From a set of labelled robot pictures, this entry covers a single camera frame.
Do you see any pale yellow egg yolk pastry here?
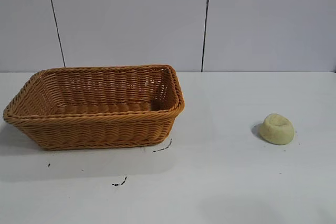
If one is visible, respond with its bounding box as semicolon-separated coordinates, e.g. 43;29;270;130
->
259;113;295;146

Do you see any brown woven wicker basket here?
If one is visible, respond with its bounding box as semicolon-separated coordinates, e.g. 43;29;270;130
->
3;63;186;152

